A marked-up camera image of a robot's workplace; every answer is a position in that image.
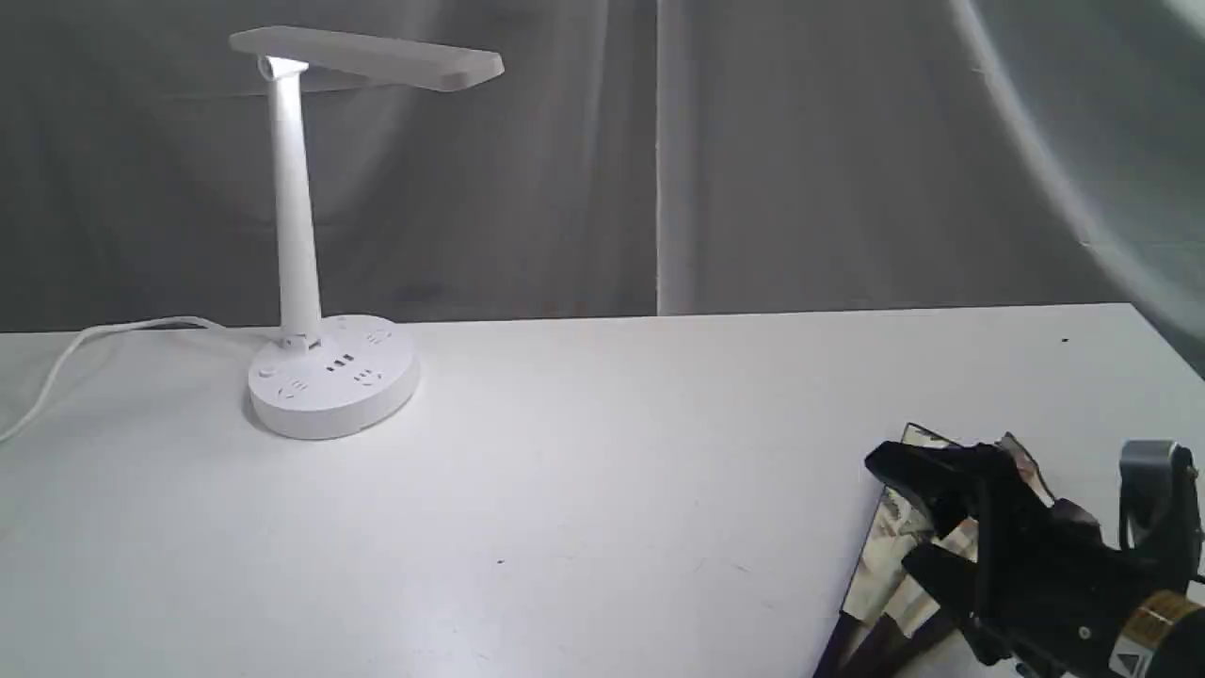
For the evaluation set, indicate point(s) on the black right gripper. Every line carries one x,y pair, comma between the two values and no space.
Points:
1045,590

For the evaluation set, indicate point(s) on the painted paper folding fan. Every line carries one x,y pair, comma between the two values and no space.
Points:
887,620

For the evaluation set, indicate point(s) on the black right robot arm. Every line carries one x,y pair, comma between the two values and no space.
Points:
1168,617

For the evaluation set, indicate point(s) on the white desk lamp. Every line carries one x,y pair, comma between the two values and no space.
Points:
327,377

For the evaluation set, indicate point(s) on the grey backdrop curtain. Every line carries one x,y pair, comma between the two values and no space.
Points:
635,158

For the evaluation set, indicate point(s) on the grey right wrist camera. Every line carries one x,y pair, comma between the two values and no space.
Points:
1157,505

